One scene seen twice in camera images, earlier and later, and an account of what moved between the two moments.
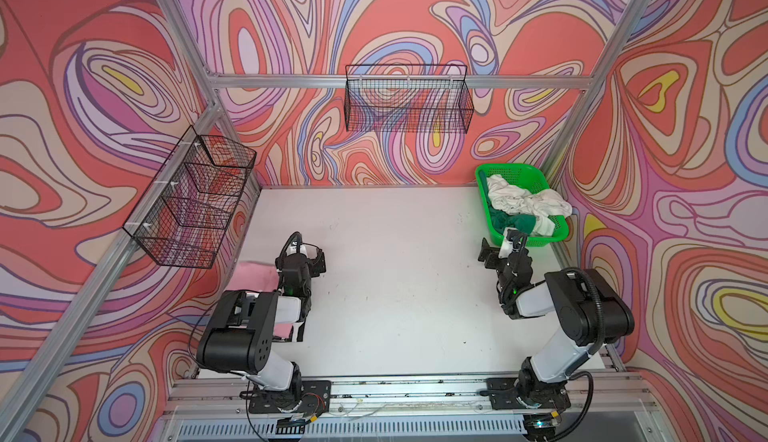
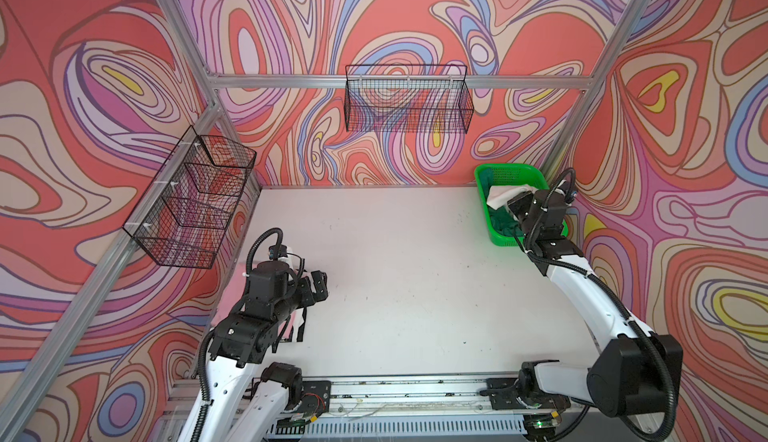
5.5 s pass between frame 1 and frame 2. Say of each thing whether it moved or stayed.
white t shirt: moved
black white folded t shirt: stayed
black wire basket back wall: stayed
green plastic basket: stayed
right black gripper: moved
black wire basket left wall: stayed
